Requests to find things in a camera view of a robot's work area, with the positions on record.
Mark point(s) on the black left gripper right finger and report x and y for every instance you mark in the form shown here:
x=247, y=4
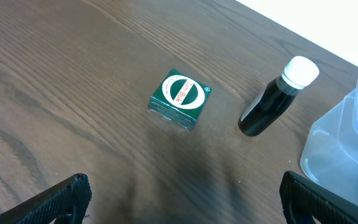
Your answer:
x=305, y=202

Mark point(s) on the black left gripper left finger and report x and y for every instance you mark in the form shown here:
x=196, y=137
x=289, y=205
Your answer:
x=65, y=202

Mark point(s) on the dark bottle white cap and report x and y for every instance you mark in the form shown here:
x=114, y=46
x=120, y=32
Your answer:
x=277, y=96

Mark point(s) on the green Zam-Buk ointment box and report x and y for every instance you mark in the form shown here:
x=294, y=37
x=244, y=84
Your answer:
x=180, y=99

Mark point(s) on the clear plastic container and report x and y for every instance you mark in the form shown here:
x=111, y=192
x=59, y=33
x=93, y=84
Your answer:
x=330, y=155

